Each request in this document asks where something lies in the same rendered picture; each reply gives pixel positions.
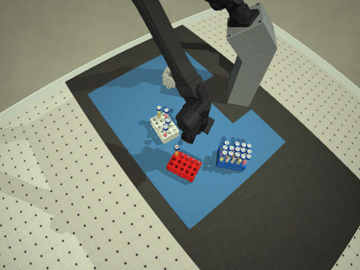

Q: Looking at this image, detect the test tube with blue cap and pink liquid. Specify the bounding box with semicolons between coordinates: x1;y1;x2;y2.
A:
164;108;169;119

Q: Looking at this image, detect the red tube rack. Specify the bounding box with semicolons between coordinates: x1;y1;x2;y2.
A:
166;151;202;182

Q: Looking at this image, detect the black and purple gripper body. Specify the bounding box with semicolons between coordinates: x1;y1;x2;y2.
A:
203;118;214;134

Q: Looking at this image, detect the blue test tube rack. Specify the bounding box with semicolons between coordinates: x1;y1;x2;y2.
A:
216;146;246;171

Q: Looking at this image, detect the white tube rack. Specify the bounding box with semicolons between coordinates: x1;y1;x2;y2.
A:
150;112;179;144

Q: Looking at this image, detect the blue bench mat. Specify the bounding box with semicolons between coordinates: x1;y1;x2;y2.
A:
88;55;285;230

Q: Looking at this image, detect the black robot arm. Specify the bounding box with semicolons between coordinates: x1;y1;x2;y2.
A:
132;0;260;144

